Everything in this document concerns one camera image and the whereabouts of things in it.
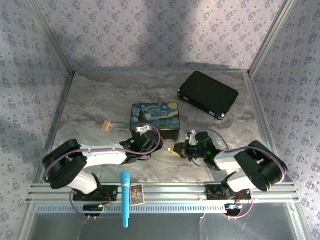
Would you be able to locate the turquoise marker pen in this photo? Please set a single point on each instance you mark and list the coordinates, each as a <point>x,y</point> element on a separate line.
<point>125,197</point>

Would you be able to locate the long aluminium mounting rail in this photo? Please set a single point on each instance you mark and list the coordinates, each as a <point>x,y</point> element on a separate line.
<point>175,192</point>

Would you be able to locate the aluminium frame post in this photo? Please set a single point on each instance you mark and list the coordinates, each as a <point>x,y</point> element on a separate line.
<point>50,37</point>
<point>272,37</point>

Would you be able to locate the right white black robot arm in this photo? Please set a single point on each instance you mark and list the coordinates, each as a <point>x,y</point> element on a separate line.
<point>257,165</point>

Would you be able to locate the starry night painted box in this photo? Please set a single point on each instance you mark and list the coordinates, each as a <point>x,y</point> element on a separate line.
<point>155,117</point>

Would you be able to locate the small purple card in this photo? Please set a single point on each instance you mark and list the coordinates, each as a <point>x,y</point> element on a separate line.
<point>137,195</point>

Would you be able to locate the small wooden block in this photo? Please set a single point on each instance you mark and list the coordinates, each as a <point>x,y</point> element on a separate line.
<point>106,125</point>

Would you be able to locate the brass yellow padlock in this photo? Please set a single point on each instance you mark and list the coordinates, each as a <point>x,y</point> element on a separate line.
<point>174,150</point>

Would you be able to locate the grey metal shelf panel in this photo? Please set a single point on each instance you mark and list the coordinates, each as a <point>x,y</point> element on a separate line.
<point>175,227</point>

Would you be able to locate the black hard case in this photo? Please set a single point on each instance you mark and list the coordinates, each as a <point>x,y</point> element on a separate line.
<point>208,93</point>

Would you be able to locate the aluminium table side rail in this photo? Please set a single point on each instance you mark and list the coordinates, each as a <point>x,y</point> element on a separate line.
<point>58,120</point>
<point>260,112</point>

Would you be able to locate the black controller board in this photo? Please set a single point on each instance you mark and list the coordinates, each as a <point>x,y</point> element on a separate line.
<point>92,208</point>
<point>232,208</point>

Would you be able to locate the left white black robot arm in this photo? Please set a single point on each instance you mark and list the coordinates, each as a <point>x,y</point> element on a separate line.
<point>75,160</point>

